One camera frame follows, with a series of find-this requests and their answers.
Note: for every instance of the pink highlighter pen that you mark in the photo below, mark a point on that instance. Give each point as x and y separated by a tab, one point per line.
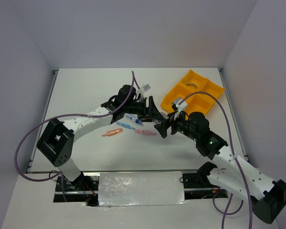
144	132

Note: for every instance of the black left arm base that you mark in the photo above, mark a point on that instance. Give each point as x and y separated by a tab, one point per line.
84	190

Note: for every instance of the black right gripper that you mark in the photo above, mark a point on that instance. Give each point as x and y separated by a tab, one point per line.
162	128

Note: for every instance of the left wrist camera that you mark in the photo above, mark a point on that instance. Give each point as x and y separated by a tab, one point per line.
143	89

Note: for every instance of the blue highlighter pen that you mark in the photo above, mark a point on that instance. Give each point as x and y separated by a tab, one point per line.
125	125

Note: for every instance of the yellow compartment bin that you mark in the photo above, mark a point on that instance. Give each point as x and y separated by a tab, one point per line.
198	102

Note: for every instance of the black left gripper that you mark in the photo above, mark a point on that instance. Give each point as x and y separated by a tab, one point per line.
153	112

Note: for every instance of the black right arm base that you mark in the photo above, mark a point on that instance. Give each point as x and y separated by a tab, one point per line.
197	186

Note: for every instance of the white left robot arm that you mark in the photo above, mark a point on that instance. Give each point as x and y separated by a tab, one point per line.
57	139

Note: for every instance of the silver foil sheet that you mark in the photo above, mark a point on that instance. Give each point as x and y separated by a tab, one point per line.
140	189

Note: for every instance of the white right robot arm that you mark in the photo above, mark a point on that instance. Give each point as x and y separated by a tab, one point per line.
226	169

